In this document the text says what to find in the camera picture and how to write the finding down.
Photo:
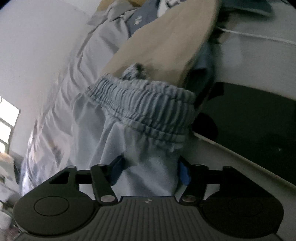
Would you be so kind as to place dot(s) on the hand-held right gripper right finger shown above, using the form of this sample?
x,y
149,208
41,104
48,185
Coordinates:
x,y
185,175

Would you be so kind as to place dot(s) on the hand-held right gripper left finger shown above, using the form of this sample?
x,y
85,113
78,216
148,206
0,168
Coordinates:
x,y
116,170

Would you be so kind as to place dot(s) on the light blue pants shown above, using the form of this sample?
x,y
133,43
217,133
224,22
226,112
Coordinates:
x,y
143,111

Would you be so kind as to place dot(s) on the black flat panel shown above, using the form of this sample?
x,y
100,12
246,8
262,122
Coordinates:
x,y
249,120

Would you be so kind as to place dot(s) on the light blue printed duvet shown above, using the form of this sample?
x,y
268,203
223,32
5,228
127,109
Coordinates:
x,y
69,92

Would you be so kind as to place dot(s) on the pale crumpled cloth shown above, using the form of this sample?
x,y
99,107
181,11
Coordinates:
x,y
5,173

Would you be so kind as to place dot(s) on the teal folded garment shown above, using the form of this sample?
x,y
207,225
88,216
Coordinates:
x,y
204,60

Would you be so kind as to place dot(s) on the window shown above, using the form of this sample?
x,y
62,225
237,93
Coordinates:
x,y
7,125

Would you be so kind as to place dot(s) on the beige folded garment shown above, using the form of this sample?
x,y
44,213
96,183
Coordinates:
x,y
166,46

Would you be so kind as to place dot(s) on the dark blue dotted pillow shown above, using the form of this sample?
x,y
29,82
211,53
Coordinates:
x,y
143,18

